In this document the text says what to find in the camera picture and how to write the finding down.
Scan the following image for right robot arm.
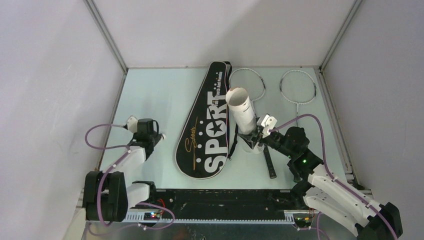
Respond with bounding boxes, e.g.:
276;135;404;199
239;126;403;240

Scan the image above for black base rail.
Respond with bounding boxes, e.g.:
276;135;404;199
145;188;326;221

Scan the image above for white racket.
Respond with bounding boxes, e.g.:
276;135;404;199
279;69;317;117
228;67;277;179

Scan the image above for white shuttlecock tube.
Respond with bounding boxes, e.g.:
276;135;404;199
225;87;257;135

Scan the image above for clear round tube lid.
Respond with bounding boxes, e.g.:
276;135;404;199
242;141;264;155

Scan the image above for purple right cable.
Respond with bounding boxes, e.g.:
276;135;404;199
269;113;400;240

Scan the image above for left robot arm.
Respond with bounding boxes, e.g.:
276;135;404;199
82;116;165;226

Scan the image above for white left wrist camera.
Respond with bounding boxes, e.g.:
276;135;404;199
125;115;138;134

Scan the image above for black racket bag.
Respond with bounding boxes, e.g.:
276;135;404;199
175;61;233;180

